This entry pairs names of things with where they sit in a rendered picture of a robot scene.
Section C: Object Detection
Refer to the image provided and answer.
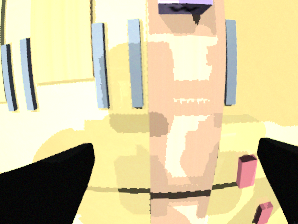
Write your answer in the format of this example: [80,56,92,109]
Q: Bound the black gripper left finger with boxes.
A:
[0,143,96,224]

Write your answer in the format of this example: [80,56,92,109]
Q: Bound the pink rectangular block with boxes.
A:
[254,201,274,224]
[235,155,258,188]

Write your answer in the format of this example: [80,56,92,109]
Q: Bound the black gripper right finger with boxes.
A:
[257,137,298,224]

